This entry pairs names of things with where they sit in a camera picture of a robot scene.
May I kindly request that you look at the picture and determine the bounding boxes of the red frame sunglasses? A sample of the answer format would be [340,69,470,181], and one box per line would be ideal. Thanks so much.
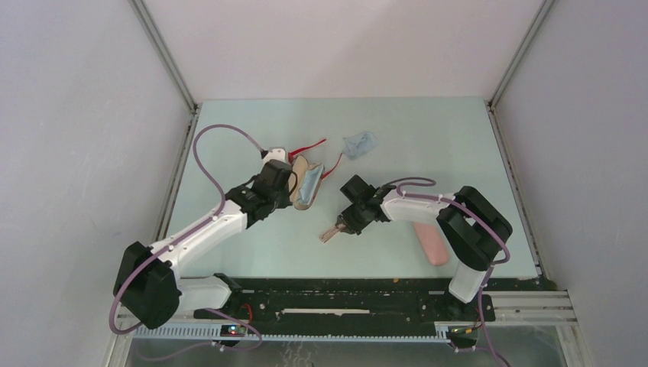
[287,138,344,180]

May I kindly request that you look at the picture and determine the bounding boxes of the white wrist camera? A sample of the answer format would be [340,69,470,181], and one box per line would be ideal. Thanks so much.
[340,174,377,203]
[252,148,298,206]

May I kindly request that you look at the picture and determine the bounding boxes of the left aluminium frame post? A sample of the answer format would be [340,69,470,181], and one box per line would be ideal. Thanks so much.
[128,0,198,163]

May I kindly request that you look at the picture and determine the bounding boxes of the pink glasses case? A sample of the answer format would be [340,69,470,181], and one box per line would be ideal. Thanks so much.
[413,222,450,266]

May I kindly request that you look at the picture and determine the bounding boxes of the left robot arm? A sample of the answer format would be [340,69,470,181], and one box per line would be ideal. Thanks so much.
[109,185,291,334]

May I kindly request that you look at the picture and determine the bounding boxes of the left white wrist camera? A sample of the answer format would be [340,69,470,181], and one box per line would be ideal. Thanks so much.
[252,148,298,206]

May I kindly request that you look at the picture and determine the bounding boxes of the aluminium frame post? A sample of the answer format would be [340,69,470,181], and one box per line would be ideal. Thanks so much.
[485,0,557,167]
[128,0,198,163]

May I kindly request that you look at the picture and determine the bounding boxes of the right aluminium frame post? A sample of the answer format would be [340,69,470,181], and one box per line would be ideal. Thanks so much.
[485,0,557,167]

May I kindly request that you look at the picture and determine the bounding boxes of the orange clear sunglasses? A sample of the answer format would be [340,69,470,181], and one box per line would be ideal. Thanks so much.
[319,223,348,244]

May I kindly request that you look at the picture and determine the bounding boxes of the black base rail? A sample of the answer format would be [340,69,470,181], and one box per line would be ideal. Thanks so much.
[220,278,495,337]

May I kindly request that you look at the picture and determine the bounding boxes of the blue cleaning cloth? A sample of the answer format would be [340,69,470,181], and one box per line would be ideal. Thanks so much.
[298,165,323,206]
[342,132,378,160]

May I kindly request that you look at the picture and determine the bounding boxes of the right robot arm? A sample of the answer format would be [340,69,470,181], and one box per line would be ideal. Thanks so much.
[336,182,513,320]

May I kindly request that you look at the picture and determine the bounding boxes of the plaid brown glasses case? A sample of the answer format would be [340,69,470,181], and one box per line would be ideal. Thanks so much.
[290,155,325,210]

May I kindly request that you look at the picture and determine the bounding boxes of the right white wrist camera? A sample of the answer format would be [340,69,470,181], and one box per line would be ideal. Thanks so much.
[340,174,377,203]

